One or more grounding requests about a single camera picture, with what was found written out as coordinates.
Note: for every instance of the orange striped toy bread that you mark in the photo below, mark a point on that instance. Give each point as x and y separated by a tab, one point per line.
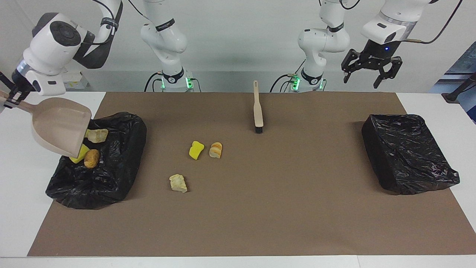
215	150

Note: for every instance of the bin with black bag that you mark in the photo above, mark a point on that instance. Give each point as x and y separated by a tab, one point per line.
405	152
108	175

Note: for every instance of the blue background object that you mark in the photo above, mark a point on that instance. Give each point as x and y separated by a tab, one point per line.
465	63

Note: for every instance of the white power strip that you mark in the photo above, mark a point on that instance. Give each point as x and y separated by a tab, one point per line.
76	83

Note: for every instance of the beige plastic dustpan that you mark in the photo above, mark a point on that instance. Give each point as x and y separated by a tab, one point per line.
59	123

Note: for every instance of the black stand leg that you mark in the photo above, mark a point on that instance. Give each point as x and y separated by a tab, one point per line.
3	77
452	97

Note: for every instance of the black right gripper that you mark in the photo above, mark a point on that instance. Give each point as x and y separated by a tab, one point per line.
22	83

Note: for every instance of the pale yellow toy bread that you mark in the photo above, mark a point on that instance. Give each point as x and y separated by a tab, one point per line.
178	183

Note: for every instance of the tan striped toy bread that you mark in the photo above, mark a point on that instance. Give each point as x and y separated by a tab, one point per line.
98	136

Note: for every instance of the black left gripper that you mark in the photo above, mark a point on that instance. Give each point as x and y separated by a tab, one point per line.
377	52

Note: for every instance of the brown toy cookie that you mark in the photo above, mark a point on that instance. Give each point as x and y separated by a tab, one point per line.
92	159

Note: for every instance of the brown table mat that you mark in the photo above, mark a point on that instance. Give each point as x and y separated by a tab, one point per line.
238	230

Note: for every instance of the beige hand brush black bristles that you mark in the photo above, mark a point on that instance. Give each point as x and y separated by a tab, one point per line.
258	111

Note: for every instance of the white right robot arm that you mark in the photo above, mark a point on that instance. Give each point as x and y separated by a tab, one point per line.
48	44

